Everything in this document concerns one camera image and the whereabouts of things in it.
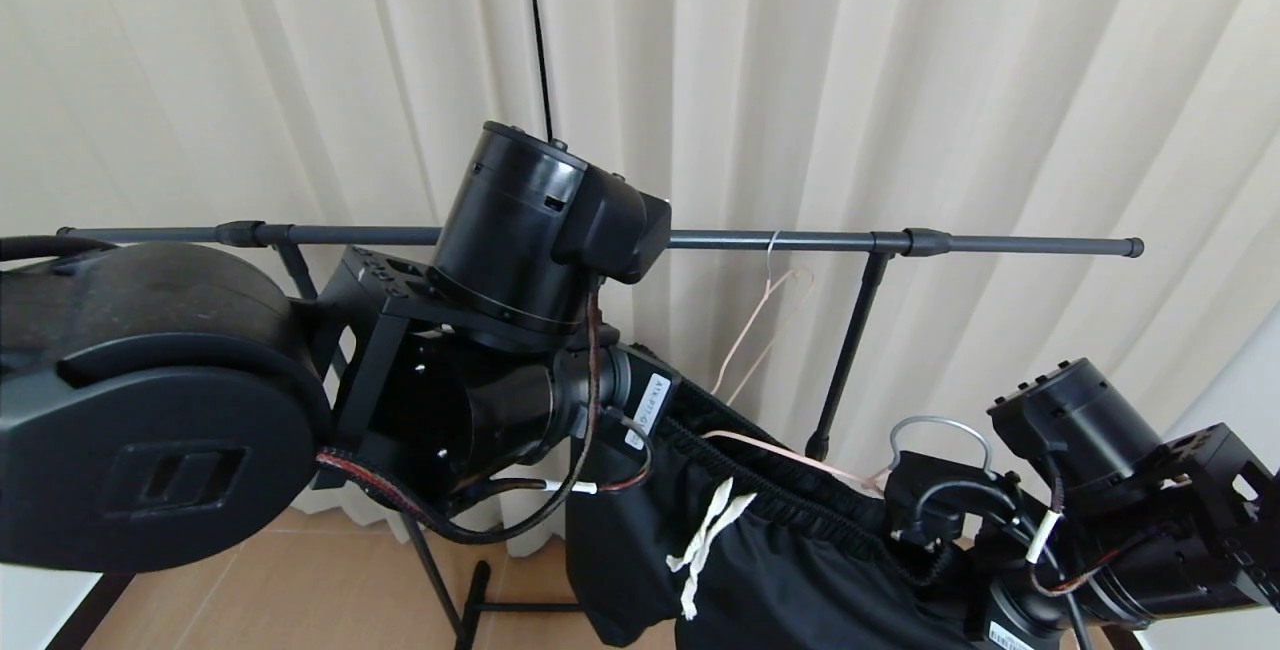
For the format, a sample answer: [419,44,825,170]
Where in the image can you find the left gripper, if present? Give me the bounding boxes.
[558,343,684,458]

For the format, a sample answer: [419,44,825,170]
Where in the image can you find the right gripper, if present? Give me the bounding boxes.
[962,543,1093,650]

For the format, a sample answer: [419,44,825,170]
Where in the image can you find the pink clothes hanger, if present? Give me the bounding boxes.
[710,230,814,408]
[700,414,997,497]

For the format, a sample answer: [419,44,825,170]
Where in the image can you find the black shorts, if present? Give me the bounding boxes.
[565,377,1001,650]

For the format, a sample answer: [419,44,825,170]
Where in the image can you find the black clothes rack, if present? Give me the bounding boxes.
[55,220,1146,650]

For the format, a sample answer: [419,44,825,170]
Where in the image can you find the beige curtain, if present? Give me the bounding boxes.
[0,0,1280,571]

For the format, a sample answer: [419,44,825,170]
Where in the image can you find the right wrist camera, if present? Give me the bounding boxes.
[883,447,1023,543]

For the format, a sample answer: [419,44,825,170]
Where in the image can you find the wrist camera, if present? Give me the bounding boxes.
[883,447,1023,543]
[553,170,673,287]

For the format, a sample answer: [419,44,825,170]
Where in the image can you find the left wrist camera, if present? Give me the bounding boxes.
[553,170,673,287]

